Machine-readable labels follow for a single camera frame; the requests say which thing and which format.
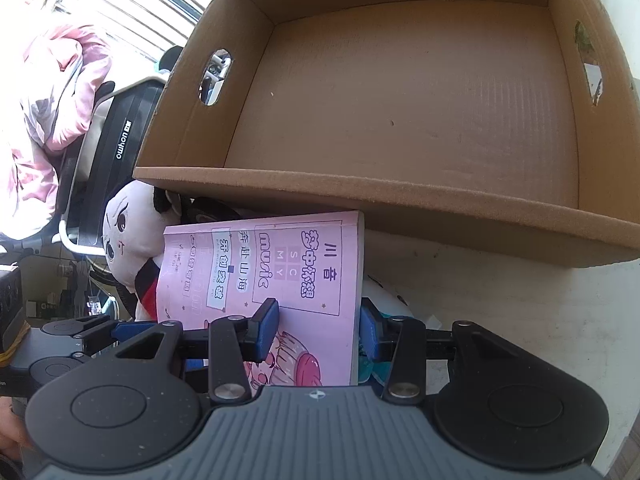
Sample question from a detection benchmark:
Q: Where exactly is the pink notebook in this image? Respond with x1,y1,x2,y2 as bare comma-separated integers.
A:
156,211,364,389

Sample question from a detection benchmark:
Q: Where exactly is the plush doll black hair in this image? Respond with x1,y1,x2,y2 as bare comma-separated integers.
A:
102,180,182,321

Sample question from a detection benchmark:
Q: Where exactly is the wet wipes pack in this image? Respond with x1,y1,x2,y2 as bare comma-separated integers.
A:
358,274,413,390

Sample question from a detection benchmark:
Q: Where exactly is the left hand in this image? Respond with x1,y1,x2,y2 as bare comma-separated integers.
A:
0,396,32,462

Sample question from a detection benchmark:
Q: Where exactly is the black wheelchair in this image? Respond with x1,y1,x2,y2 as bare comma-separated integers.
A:
49,45,185,261

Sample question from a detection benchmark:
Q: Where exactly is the brown cardboard box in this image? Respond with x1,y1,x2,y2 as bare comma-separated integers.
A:
134,0,639,268

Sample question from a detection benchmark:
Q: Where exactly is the pink jacket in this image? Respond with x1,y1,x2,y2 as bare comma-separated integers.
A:
1,16,111,240

